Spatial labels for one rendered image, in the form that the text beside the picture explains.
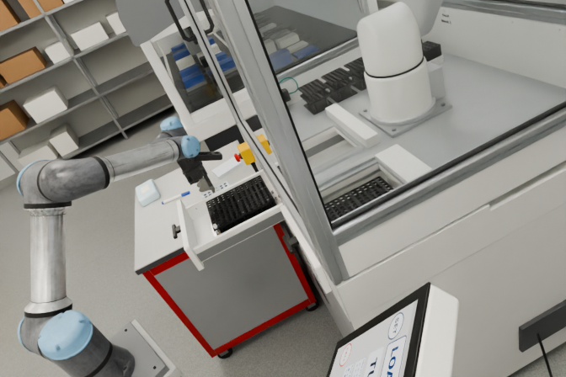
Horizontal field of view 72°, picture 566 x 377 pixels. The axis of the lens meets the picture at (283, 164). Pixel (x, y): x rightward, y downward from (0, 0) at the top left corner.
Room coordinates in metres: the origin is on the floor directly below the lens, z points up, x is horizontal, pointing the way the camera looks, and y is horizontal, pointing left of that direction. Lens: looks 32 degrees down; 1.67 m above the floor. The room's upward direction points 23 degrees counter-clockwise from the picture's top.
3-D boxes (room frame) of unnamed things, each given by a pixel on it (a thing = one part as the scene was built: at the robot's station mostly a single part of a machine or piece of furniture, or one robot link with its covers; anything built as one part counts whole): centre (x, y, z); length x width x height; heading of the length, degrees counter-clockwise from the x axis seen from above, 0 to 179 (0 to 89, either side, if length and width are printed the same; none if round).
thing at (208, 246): (1.12, 0.18, 0.86); 0.40 x 0.26 x 0.06; 97
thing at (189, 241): (1.09, 0.39, 0.87); 0.29 x 0.02 x 0.11; 7
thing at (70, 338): (0.75, 0.69, 0.95); 0.13 x 0.12 x 0.14; 51
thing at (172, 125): (1.39, 0.33, 1.11); 0.09 x 0.08 x 0.11; 141
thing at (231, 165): (1.60, 0.25, 0.77); 0.13 x 0.09 x 0.02; 110
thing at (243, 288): (1.50, 0.42, 0.38); 0.62 x 0.58 x 0.76; 7
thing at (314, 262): (0.82, 0.04, 0.87); 0.29 x 0.02 x 0.11; 7
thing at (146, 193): (1.65, 0.65, 0.78); 0.15 x 0.10 x 0.04; 14
